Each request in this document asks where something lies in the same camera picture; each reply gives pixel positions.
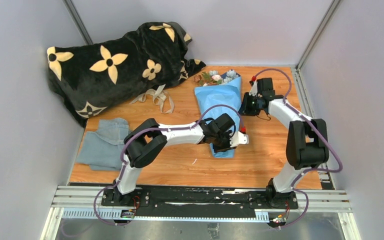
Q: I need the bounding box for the blue wrapping paper sheet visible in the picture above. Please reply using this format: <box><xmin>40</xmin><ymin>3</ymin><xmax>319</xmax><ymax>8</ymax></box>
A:
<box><xmin>193</xmin><ymin>75</ymin><xmax>243</xmax><ymax>159</ymax></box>

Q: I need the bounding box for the blue fake flower stem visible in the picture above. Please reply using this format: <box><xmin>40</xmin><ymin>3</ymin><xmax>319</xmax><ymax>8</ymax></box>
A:
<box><xmin>209</xmin><ymin>69</ymin><xmax>239</xmax><ymax>85</ymax></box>

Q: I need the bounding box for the pink white fake flower stem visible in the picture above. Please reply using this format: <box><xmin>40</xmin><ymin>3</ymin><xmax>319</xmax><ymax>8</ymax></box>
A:
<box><xmin>201</xmin><ymin>74</ymin><xmax>223</xmax><ymax>87</ymax></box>

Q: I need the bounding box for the orange fake flower stem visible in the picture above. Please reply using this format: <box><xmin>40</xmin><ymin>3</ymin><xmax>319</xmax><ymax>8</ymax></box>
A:
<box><xmin>193</xmin><ymin>71</ymin><xmax>212</xmax><ymax>86</ymax></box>

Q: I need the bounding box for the beige ribbon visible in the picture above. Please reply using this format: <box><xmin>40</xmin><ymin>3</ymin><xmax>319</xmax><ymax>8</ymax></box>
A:
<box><xmin>130</xmin><ymin>84</ymin><xmax>175</xmax><ymax>114</ymax></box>

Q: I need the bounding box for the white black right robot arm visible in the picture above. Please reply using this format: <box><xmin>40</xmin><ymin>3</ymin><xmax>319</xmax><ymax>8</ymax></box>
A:
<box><xmin>239</xmin><ymin>78</ymin><xmax>329</xmax><ymax>209</ymax></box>

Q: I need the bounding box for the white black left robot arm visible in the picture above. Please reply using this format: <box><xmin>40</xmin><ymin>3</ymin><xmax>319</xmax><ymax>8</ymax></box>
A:
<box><xmin>112</xmin><ymin>113</ymin><xmax>242</xmax><ymax>207</ymax></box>

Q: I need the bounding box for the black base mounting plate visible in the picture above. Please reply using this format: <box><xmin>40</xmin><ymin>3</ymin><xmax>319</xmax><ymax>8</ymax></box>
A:
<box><xmin>100</xmin><ymin>185</ymin><xmax>298</xmax><ymax>219</ymax></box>

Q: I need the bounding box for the light blue denim cloth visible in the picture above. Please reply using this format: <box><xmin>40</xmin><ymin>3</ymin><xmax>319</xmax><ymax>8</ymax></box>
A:
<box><xmin>76</xmin><ymin>118</ymin><xmax>131</xmax><ymax>172</ymax></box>

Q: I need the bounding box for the black floral blanket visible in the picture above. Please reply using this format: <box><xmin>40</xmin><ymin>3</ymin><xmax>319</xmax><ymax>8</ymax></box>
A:
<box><xmin>46</xmin><ymin>21</ymin><xmax>205</xmax><ymax>127</ymax></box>

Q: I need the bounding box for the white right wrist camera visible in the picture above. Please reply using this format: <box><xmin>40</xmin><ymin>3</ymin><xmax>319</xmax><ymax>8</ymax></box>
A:
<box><xmin>248</xmin><ymin>80</ymin><xmax>258</xmax><ymax>97</ymax></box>

